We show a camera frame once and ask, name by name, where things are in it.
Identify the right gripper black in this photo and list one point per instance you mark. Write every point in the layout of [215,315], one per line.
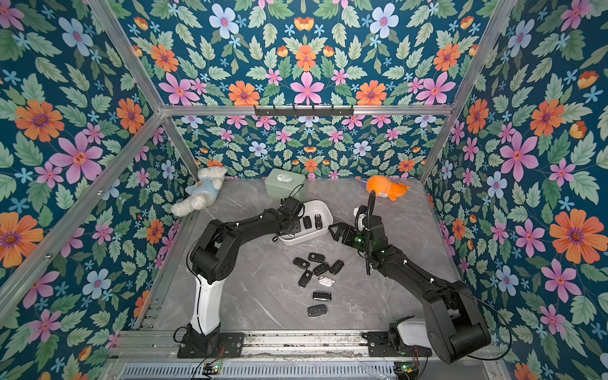
[346,233]

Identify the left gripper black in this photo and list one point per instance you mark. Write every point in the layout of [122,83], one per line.
[298,229]

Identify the black car key top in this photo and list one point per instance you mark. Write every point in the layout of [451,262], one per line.
[307,222]

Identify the white storage box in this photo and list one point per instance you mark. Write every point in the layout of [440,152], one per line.
[313,224]

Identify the black slim car key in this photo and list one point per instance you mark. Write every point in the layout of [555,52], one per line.
[318,222]

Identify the black VW car key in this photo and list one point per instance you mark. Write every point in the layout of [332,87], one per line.
[305,279]

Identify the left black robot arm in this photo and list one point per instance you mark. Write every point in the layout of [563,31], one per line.
[213,259]

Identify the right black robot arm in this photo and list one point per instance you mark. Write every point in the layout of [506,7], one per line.
[452,325]

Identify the green tissue box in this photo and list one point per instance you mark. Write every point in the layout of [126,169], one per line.
[280,184]

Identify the black car key middle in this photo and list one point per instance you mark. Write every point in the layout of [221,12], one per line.
[316,257]

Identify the black car key right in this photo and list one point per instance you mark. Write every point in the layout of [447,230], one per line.
[336,267]

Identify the white car key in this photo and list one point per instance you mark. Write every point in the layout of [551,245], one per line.
[326,281]

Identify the black car key lower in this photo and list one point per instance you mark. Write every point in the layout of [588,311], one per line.
[323,296]

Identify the black car key bottom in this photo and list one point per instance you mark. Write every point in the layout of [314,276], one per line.
[317,310]

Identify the orange plush toy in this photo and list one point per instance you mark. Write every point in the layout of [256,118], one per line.
[384,187]

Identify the white teddy bear plush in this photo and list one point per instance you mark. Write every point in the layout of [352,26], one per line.
[203,193]

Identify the white perforated vent strip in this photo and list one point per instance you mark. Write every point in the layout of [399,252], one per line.
[264,370]

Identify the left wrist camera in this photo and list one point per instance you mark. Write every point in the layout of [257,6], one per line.
[292,207]

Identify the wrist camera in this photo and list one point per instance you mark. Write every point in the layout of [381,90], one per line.
[363,216]
[292,207]

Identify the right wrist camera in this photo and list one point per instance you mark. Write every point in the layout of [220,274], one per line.
[363,216]

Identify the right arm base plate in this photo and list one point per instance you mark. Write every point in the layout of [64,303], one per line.
[388,343]

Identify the black hook rail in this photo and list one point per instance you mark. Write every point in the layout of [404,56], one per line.
[303,111]

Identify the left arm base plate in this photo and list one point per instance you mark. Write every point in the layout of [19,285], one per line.
[223,344]

